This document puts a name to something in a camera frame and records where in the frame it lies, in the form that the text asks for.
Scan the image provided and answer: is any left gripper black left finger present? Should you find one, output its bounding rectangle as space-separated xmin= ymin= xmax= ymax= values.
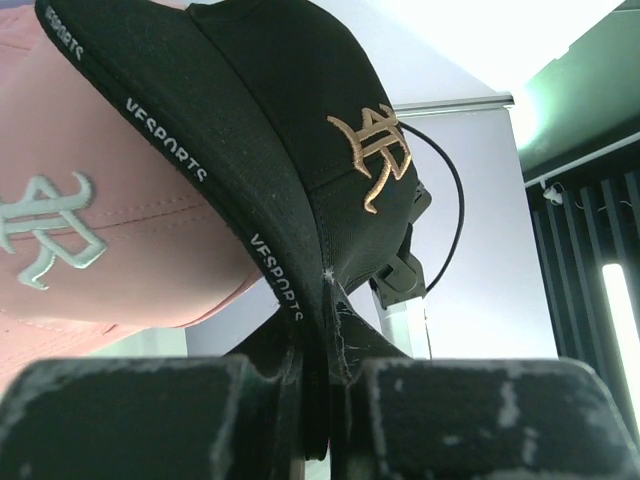
xmin=1 ymin=315 xmax=304 ymax=479

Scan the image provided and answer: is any pink baseball cap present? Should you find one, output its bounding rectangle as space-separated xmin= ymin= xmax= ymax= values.
xmin=1 ymin=5 xmax=261 ymax=385

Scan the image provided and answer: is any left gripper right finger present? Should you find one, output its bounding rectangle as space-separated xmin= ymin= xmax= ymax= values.
xmin=323 ymin=280 xmax=639 ymax=479

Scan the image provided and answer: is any black baseball cap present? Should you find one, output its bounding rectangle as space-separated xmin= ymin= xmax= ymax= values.
xmin=35 ymin=1 xmax=418 ymax=458

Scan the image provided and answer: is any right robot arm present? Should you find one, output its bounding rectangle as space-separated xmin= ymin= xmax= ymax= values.
xmin=369 ymin=183 xmax=433 ymax=360

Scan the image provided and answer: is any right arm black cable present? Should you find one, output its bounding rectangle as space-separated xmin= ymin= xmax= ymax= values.
xmin=397 ymin=122 xmax=466 ymax=294

